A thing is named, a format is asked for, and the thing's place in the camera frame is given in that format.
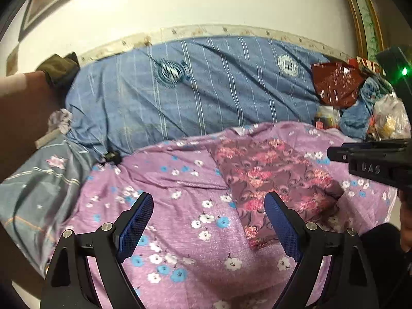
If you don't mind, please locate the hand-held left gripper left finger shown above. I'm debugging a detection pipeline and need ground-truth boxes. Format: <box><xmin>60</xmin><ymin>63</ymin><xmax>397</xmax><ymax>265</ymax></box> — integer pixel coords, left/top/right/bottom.
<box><xmin>40</xmin><ymin>192</ymin><xmax>155</xmax><ymax>309</ymax></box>

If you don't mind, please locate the gold ornate frame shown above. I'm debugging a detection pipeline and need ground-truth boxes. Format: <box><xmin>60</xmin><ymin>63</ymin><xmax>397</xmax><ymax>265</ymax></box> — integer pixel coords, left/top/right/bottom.
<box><xmin>336</xmin><ymin>0</ymin><xmax>385</xmax><ymax>63</ymax></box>

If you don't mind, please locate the brown wooden headboard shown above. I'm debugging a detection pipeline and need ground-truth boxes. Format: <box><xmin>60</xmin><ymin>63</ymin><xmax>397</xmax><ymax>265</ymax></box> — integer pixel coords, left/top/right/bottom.
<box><xmin>0</xmin><ymin>71</ymin><xmax>70</xmax><ymax>181</ymax></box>

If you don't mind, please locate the blue denim cloth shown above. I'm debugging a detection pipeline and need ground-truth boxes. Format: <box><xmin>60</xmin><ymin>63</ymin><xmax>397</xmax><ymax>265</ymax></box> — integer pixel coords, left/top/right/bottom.
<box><xmin>339</xmin><ymin>77</ymin><xmax>393</xmax><ymax>139</ymax></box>

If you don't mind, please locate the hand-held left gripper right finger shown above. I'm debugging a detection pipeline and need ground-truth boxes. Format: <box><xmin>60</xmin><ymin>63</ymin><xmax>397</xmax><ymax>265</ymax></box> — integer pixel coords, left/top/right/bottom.
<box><xmin>264</xmin><ymin>191</ymin><xmax>382</xmax><ymax>309</ymax></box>

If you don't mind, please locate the framed wall picture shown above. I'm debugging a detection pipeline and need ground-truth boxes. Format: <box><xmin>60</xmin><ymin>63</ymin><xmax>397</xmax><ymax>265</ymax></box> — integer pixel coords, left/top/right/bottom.
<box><xmin>18</xmin><ymin>0</ymin><xmax>111</xmax><ymax>41</ymax></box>

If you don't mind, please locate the olive green cloth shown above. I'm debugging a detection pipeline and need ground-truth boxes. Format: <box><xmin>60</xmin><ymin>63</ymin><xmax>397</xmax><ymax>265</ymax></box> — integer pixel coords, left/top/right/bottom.
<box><xmin>35</xmin><ymin>52</ymin><xmax>80</xmax><ymax>87</ymax></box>

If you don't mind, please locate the blue striped blanket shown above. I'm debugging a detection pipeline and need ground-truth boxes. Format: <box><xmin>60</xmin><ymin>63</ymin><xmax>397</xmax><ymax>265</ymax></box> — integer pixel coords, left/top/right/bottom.
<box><xmin>64</xmin><ymin>35</ymin><xmax>332</xmax><ymax>161</ymax></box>

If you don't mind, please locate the grey floral pillow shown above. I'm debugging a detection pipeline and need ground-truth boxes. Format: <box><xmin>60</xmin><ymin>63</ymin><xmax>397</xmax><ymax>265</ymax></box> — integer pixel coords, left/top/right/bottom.
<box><xmin>0</xmin><ymin>133</ymin><xmax>97</xmax><ymax>277</ymax></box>

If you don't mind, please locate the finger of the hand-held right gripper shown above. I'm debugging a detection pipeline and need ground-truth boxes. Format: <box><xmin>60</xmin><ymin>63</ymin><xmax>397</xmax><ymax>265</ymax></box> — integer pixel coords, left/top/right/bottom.
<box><xmin>326</xmin><ymin>138</ymin><xmax>412</xmax><ymax>198</ymax></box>

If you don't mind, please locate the maroon pink floral garment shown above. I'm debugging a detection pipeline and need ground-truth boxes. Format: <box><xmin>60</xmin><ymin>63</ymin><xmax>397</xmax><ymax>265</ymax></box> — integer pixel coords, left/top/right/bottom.
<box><xmin>211</xmin><ymin>137</ymin><xmax>345</xmax><ymax>252</ymax></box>

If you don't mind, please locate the red patterned box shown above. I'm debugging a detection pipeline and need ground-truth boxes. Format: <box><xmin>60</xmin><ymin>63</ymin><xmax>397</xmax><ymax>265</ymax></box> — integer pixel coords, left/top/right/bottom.
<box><xmin>356</xmin><ymin>56</ymin><xmax>381</xmax><ymax>72</ymax></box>

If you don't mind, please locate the purple floral bed sheet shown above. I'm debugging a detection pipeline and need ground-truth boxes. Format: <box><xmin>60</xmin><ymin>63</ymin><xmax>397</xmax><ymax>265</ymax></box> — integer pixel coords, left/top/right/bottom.
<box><xmin>63</xmin><ymin>121</ymin><xmax>398</xmax><ymax>309</ymax></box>

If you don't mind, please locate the crumpled grey cloth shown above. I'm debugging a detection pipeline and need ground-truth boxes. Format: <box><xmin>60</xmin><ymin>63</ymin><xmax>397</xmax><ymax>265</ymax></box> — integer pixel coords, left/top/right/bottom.
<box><xmin>48</xmin><ymin>109</ymin><xmax>73</xmax><ymax>134</ymax></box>

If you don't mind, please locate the clear plastic bag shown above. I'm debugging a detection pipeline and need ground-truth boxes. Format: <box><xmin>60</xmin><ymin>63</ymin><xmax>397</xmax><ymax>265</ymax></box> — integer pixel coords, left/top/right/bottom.
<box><xmin>370</xmin><ymin>92</ymin><xmax>411</xmax><ymax>141</ymax></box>

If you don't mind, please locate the dark red plastic bag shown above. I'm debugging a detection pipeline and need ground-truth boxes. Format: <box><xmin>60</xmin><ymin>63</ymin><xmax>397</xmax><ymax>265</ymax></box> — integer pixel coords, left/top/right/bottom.
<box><xmin>311</xmin><ymin>61</ymin><xmax>366</xmax><ymax>108</ymax></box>

